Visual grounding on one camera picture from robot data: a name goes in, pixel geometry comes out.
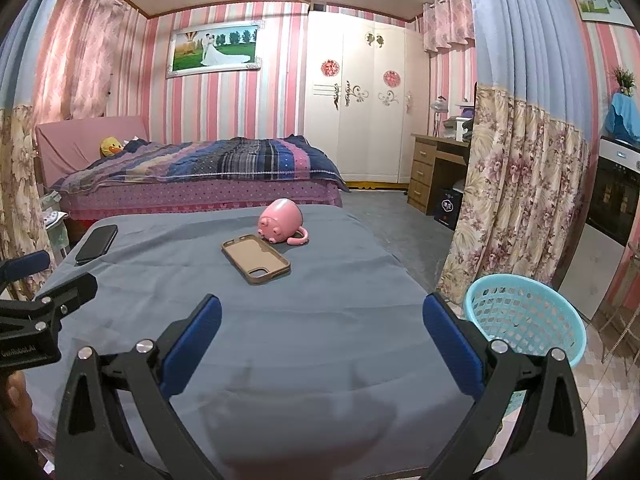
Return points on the black box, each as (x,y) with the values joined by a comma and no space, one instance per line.
(447,207)

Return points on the framed wedding picture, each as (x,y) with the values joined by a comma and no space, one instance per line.
(215,50)

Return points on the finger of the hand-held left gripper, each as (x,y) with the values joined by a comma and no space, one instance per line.
(70,292)
(30,262)

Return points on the small wall picture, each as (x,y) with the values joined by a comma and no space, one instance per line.
(595,2)

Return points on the person's left hand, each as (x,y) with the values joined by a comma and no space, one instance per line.
(22,405)

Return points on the black smartphone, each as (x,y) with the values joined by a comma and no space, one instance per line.
(97,244)

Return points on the yellow duck plush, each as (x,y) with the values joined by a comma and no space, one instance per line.
(111,147)

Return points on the pink pig cup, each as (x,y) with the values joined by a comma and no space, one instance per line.
(280,217)

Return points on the wooden desk with drawers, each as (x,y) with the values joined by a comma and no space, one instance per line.
(422,170)

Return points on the cabinet appliance with glass door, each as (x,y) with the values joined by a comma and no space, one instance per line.
(610,195)

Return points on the brown phone case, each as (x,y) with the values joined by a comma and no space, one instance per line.
(255,260)

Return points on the red round paper decoration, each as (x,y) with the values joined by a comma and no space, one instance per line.
(392,78)
(330,67)

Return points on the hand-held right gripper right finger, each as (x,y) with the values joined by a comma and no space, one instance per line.
(452,345)

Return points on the light blue plastic basket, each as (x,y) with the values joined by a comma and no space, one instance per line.
(570,347)

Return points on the short pink floral curtain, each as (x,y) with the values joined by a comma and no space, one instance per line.
(447,20)

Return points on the blue floral curtain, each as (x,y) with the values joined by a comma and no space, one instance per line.
(520,160)
(20,160)

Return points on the bed with purple dotted sheet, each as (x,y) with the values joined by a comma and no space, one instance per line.
(200,192)

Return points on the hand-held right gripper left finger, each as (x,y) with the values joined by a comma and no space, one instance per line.
(192,345)

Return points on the pale green stool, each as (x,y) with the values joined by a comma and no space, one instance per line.
(57,220)

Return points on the striped patchwork quilt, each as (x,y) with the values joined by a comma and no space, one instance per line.
(225,160)

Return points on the long pink floral curtain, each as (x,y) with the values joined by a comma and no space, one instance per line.
(80,60)

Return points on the potted plant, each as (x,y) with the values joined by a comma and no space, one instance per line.
(625,80)

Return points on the white wardrobe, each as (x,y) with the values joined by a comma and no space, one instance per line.
(370,135)

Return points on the blue cloth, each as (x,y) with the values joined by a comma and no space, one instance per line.
(622,115)

